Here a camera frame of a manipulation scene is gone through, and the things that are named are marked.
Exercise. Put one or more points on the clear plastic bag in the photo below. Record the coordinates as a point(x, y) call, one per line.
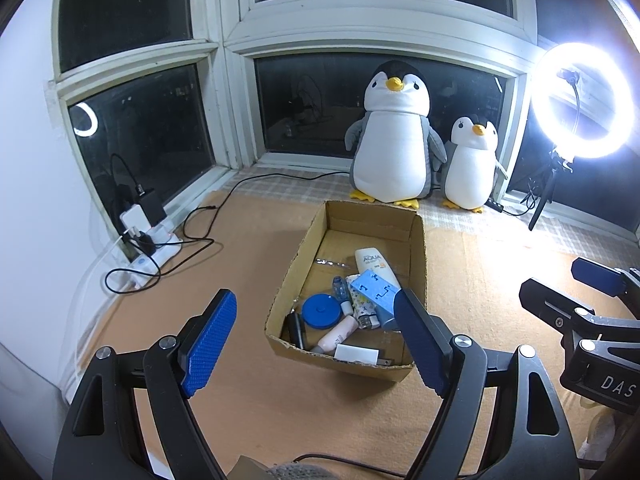
point(600, 430)

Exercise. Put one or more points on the small penguin plush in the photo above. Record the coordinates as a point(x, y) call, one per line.
point(467, 170)

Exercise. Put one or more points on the cardboard piece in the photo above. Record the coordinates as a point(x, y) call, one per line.
point(250, 470)

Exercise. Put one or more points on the grey knitted fabric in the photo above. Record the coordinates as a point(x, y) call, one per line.
point(300, 474)

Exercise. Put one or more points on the white power strip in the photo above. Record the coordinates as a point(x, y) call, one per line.
point(160, 252)

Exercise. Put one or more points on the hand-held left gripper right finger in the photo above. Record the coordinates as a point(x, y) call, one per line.
point(420, 345)

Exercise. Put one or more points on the white power adapter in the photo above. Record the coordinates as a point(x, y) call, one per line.
point(134, 217)

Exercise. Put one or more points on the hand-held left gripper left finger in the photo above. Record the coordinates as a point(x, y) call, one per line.
point(210, 345)

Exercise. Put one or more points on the blue round tape measure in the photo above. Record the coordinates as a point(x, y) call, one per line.
point(320, 312)

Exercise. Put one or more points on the large penguin plush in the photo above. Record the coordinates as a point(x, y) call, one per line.
point(395, 150)

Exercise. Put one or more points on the brown cardboard box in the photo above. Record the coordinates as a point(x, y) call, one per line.
point(342, 242)

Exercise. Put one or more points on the white window frame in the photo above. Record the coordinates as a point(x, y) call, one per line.
point(230, 85)

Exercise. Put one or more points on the checked floor mat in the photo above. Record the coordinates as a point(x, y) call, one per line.
point(300, 185)

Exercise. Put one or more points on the small black device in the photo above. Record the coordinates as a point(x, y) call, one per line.
point(496, 205)

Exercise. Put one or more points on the white sunscreen tube blue cap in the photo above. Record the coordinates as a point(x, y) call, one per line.
point(372, 262)

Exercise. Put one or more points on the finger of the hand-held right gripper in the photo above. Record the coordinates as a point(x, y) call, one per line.
point(550, 305)
point(597, 276)

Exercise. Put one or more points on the black plug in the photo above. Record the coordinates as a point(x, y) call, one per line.
point(142, 244)

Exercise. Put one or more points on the black power adapter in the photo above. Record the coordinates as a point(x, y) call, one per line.
point(152, 206)

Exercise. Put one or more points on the white charger adapter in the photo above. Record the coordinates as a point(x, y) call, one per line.
point(356, 354)

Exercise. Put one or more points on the small blue spray bottle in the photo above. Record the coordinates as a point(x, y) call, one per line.
point(340, 290)

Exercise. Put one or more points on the blue plastic block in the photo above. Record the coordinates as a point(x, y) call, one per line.
point(372, 290)

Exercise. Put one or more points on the black oblong case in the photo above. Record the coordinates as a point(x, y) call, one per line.
point(297, 330)

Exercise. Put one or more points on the patterned small pouch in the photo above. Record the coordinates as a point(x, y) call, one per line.
point(361, 306)

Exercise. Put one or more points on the pink cosmetic tube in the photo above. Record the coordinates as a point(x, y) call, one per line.
point(337, 332)

